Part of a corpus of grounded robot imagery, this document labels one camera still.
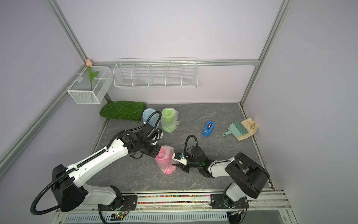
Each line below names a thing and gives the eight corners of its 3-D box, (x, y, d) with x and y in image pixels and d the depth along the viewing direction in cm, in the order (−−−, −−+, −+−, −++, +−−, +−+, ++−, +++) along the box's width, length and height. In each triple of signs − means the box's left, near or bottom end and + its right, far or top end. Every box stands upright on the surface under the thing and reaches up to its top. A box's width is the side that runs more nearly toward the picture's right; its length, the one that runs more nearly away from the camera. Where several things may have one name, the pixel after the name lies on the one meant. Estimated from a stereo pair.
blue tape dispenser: (201, 134, 103) (202, 131, 100) (208, 123, 110) (209, 119, 106) (208, 137, 102) (209, 134, 98) (214, 126, 108) (215, 122, 104)
